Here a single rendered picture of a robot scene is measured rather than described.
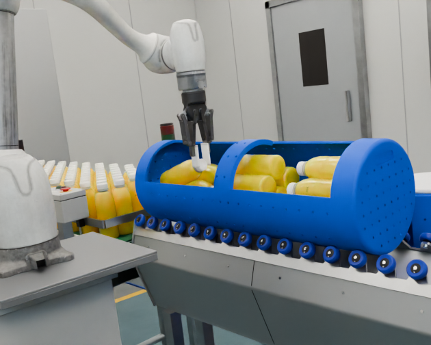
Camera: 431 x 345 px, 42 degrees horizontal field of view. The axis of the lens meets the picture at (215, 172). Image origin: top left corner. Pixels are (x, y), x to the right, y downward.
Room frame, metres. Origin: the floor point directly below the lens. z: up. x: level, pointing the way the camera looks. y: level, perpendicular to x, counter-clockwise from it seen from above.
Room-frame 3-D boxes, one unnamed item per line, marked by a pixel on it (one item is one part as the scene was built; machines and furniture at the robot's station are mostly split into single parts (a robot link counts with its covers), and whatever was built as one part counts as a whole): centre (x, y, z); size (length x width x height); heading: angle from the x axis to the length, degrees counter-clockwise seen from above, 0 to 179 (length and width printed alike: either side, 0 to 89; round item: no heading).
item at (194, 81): (1.73, 0.04, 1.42); 0.09 x 0.09 x 0.06
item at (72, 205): (1.96, 0.56, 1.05); 0.20 x 0.10 x 0.10; 42
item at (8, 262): (1.36, 0.49, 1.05); 0.22 x 0.18 x 0.06; 29
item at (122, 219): (2.06, 0.26, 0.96); 0.40 x 0.01 x 0.03; 132
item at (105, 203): (1.98, 0.41, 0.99); 0.07 x 0.07 x 0.19
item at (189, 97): (1.73, 0.04, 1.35); 0.08 x 0.07 x 0.09; 131
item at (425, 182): (1.69, -0.67, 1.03); 0.28 x 0.28 x 0.01
